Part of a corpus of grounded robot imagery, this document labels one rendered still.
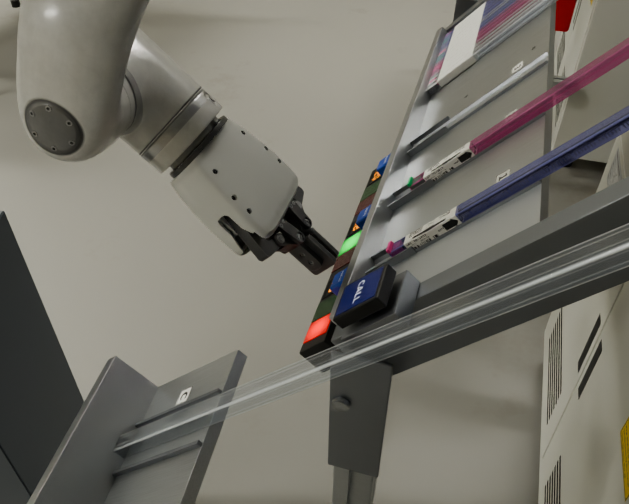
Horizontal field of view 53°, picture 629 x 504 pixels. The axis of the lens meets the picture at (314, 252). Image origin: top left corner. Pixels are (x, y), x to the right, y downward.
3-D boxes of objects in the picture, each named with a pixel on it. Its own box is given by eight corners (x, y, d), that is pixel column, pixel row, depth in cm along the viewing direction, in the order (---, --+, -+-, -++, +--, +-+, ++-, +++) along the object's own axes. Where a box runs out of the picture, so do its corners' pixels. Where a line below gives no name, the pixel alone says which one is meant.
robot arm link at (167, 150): (171, 121, 64) (193, 142, 64) (127, 170, 57) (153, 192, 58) (216, 72, 58) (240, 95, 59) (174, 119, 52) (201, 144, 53)
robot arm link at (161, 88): (176, 115, 51) (213, 75, 59) (41, -9, 47) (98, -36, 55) (122, 174, 56) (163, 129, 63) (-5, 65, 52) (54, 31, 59)
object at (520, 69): (372, 344, 57) (347, 323, 56) (460, 46, 104) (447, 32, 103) (558, 259, 45) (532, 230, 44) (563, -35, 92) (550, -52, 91)
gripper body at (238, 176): (191, 131, 64) (271, 205, 68) (143, 189, 57) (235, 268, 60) (232, 89, 59) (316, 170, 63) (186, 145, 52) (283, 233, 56)
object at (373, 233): (381, 365, 59) (327, 318, 57) (464, 62, 106) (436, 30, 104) (391, 361, 58) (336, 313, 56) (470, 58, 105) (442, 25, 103)
